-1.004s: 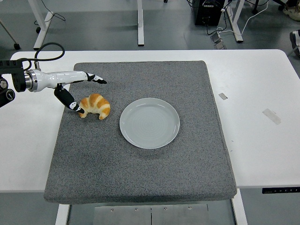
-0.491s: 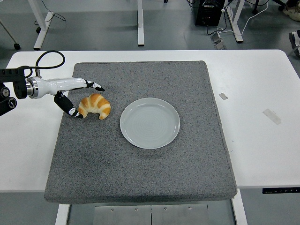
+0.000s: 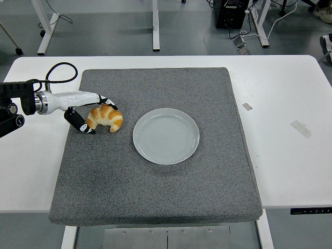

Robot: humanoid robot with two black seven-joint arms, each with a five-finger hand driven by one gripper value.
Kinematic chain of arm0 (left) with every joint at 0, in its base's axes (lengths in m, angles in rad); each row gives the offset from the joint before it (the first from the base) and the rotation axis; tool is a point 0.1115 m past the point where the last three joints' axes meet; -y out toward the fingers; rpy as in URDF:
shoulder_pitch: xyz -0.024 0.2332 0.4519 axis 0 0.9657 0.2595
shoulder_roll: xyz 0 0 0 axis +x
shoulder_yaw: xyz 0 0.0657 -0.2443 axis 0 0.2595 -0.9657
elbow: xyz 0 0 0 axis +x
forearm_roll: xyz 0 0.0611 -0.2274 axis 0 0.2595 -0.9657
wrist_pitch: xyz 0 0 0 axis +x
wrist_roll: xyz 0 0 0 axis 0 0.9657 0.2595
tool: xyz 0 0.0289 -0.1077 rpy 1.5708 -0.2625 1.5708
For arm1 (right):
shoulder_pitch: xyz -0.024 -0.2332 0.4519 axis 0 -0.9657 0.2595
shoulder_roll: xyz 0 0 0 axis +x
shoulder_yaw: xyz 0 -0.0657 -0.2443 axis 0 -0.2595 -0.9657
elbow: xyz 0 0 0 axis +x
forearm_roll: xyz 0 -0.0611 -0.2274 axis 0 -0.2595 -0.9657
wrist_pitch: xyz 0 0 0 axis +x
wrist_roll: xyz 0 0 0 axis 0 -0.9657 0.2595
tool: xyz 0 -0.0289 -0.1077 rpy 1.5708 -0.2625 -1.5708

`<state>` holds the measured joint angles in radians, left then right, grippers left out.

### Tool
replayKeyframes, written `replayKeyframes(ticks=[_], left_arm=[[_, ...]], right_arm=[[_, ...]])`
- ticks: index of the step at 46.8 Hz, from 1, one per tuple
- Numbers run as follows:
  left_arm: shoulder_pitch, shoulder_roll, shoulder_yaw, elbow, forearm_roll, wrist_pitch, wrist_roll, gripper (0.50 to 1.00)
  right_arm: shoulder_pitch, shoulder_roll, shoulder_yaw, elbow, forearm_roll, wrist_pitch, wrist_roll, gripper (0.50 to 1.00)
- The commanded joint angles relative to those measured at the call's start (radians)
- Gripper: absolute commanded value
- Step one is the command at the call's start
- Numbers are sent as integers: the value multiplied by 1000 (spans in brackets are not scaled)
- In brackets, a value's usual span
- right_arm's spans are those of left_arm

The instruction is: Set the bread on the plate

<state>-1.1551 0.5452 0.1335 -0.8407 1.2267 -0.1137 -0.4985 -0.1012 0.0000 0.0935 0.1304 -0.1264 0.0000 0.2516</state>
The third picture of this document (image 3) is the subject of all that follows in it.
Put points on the black table control panel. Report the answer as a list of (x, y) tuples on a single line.
[(311, 211)]

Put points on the person's foot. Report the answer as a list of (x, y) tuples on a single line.
[(323, 13)]

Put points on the person's leg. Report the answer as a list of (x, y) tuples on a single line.
[(326, 48)]

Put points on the black chair base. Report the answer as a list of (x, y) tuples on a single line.
[(308, 5)]

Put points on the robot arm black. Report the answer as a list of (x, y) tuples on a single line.
[(15, 93)]

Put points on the grey fabric mat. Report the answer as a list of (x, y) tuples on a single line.
[(155, 189)]

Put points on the metal pole with caster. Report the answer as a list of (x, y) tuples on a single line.
[(11, 39)]

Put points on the white table leg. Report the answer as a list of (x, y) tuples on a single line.
[(265, 233), (68, 237)]

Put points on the white desk leg with foot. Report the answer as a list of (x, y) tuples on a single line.
[(155, 26), (48, 33), (262, 26)]

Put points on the grey metal plate with screws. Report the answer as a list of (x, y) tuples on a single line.
[(166, 237)]

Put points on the golden croissant bread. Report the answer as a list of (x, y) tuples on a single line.
[(107, 116)]

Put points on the grey foot pedal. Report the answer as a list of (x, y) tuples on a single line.
[(241, 46)]

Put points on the black computer tower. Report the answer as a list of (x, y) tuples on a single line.
[(229, 14)]

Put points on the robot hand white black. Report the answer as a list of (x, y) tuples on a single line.
[(72, 99)]

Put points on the light grey round plate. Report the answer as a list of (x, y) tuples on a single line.
[(166, 136)]

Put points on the large clear tape piece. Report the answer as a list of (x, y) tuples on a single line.
[(301, 129)]

